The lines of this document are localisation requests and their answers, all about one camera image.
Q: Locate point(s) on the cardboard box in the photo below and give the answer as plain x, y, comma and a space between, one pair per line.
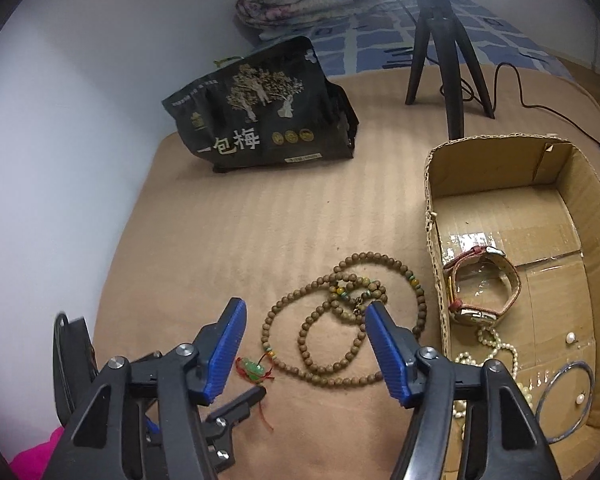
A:
545, 280

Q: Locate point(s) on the thin metal bangle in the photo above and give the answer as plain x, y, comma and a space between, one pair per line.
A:
591, 390

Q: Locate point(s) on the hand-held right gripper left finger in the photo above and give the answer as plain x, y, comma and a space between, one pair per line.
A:
225, 355

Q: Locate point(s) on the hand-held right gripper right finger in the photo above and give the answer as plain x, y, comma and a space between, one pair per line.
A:
387, 355

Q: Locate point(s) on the black tripod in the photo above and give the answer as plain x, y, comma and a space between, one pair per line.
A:
430, 25

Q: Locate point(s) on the folded floral quilt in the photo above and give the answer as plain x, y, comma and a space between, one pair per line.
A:
290, 5

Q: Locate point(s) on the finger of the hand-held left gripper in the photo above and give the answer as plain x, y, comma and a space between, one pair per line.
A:
240, 405

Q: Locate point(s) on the pink cloth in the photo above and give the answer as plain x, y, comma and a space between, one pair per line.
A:
35, 455

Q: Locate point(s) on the black printed snack bag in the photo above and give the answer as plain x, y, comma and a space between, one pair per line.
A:
260, 110

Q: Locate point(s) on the blue patterned bed sheet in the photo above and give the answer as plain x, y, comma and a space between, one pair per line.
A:
480, 30

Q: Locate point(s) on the pearl stud earring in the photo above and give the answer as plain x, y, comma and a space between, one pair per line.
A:
571, 338
580, 400

